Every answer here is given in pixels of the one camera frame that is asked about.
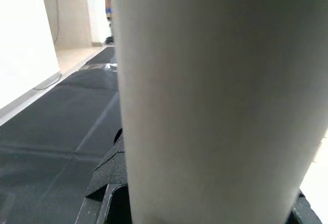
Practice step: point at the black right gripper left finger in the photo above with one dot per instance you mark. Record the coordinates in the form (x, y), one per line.
(110, 178)

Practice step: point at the white plastic table leg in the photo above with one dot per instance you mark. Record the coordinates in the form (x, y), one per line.
(217, 93)

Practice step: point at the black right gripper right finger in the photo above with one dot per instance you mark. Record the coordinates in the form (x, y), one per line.
(305, 213)

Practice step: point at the black tablecloth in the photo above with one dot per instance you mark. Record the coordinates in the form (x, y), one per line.
(51, 131)

